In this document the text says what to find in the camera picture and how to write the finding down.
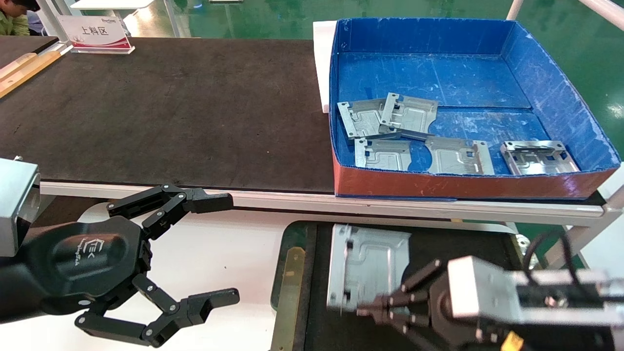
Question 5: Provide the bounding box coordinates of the stamped sheet metal part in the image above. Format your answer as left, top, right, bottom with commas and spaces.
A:
500, 140, 581, 176
326, 223, 414, 313
354, 138, 412, 171
379, 93, 439, 141
337, 99, 390, 140
425, 136, 495, 176

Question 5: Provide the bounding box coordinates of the brass metal strip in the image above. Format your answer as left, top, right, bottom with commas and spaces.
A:
271, 247, 306, 351

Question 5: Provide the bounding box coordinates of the brown wooden strip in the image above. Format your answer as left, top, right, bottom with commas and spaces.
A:
0, 50, 62, 99

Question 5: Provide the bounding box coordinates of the aluminium conveyor leg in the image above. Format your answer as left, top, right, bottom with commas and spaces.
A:
545, 185, 624, 266

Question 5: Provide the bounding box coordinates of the white red sign card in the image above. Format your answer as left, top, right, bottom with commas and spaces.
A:
57, 15, 136, 55

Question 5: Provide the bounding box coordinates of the light wooden strip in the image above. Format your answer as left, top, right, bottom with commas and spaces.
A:
0, 52, 39, 81

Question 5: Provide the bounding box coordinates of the large black rubber mat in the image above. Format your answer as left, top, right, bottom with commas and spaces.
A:
0, 37, 337, 194

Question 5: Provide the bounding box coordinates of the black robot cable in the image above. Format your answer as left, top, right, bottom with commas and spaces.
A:
523, 229, 588, 293

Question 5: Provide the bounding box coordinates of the white metal frame post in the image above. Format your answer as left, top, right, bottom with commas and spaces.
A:
34, 0, 74, 54

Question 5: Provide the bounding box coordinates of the white metal rack frame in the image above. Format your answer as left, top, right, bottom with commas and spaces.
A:
580, 163, 624, 273

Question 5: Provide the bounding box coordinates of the aluminium conveyor rail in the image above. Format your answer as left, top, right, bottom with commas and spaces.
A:
39, 181, 606, 226

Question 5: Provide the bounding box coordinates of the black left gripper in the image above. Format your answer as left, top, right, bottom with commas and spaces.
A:
28, 184, 240, 348

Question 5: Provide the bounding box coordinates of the blue corrugated plastic box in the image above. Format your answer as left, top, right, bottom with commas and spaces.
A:
329, 18, 623, 200

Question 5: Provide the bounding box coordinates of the white table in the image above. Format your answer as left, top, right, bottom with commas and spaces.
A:
70, 0, 156, 11

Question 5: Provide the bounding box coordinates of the person in green shirt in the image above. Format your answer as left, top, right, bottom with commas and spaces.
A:
0, 0, 41, 37

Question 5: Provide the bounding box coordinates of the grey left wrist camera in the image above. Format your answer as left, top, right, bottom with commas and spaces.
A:
0, 158, 40, 257

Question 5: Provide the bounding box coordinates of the yellow cable tag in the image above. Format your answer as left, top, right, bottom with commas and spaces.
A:
501, 331, 525, 351

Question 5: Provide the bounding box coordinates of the white foam board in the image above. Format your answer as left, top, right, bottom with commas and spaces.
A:
312, 20, 338, 114

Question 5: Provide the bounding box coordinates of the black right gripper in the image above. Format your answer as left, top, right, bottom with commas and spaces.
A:
357, 259, 508, 351

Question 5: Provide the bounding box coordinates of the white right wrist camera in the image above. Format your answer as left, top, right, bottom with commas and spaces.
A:
448, 256, 520, 326

